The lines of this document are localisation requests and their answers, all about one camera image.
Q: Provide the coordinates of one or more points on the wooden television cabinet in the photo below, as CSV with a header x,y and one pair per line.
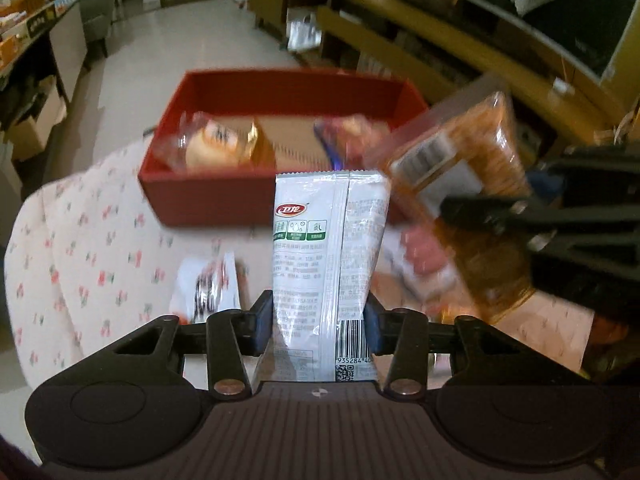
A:
x,y
400,25

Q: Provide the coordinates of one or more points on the orange snack carton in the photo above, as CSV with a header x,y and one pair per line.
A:
x,y
20,20

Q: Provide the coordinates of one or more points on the pink snack packet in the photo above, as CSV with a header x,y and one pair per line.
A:
x,y
357,132

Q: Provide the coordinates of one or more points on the red cardboard box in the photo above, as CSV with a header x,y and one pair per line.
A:
x,y
215,200

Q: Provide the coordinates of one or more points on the white cabinet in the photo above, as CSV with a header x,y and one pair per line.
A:
x,y
67,50

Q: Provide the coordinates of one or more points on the grey armchair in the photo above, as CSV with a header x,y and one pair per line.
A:
x,y
97,20

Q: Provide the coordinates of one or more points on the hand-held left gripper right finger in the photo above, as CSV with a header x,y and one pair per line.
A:
x,y
372,322

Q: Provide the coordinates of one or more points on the white plastic bag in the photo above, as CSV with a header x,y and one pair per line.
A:
x,y
306,32

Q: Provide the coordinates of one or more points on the clear gold-edged pastry packet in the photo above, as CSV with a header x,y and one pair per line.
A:
x,y
215,142

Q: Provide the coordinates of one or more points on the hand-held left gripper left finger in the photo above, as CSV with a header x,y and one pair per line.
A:
x,y
262,322

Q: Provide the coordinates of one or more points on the cherry print tablecloth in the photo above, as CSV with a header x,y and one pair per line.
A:
x,y
90,260

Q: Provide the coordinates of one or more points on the orange cracker packet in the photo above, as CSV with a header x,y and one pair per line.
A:
x,y
465,160

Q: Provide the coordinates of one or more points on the black television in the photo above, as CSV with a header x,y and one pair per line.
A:
x,y
585,35

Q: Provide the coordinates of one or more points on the dark side table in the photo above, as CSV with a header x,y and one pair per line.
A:
x,y
30,30

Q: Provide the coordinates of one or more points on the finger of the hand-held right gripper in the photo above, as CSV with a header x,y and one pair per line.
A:
x,y
487,212
545,185

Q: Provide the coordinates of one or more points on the vacuum-packed sausage pack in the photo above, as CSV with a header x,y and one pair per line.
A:
x,y
425,260

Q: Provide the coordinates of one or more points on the red white-backed snack packet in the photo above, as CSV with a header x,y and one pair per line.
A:
x,y
310,260

